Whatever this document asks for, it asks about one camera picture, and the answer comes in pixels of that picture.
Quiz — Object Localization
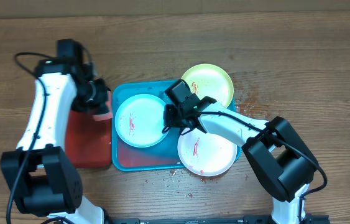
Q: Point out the yellow-green plate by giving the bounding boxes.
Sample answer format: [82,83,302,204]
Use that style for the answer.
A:
[182,63,234,107]

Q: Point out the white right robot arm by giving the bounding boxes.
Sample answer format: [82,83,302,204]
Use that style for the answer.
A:
[163,97,320,223]

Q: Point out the light blue plate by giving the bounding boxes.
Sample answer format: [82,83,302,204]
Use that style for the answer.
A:
[114,94,166,148]

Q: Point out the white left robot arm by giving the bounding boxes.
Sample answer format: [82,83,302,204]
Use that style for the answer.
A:
[0,57,113,223]

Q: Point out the white plate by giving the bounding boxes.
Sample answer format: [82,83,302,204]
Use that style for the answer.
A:
[177,129,237,177]

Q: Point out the red sponge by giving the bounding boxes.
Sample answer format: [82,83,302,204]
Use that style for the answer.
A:
[93,91,113,121]

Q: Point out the black tray with red liquid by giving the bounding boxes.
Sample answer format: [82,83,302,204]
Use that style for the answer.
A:
[65,103,112,169]

